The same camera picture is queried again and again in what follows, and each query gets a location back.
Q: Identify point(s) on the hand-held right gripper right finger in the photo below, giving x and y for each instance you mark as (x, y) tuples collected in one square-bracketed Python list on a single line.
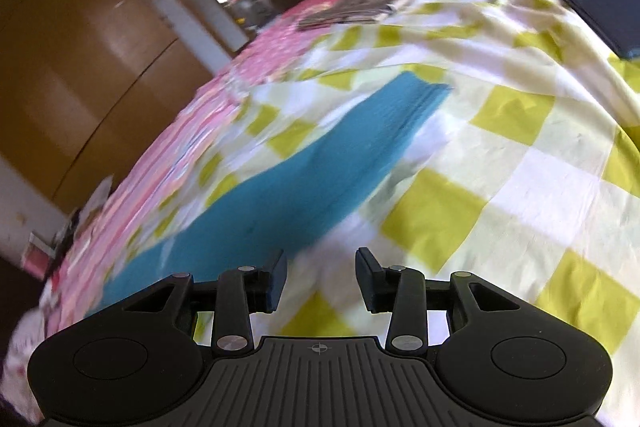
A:
[(366, 282)]

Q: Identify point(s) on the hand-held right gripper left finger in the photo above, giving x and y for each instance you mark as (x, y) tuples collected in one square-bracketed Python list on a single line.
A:
[(276, 282)]

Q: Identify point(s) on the navy folded cloth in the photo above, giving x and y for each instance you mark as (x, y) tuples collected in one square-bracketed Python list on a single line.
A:
[(600, 2)]

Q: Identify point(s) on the wooden wardrobe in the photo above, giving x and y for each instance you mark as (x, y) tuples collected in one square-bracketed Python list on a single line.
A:
[(75, 57)]

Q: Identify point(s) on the pink patterned bedsheet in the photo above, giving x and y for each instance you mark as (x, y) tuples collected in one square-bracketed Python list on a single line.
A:
[(210, 107)]

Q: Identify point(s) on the teal fleece garment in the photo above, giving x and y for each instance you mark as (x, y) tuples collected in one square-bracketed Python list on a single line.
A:
[(300, 177)]

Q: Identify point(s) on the pink box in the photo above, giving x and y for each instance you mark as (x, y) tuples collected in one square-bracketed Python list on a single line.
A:
[(37, 257)]

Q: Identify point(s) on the yellow and white checked blanket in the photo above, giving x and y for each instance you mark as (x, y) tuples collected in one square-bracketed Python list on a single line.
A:
[(510, 167)]

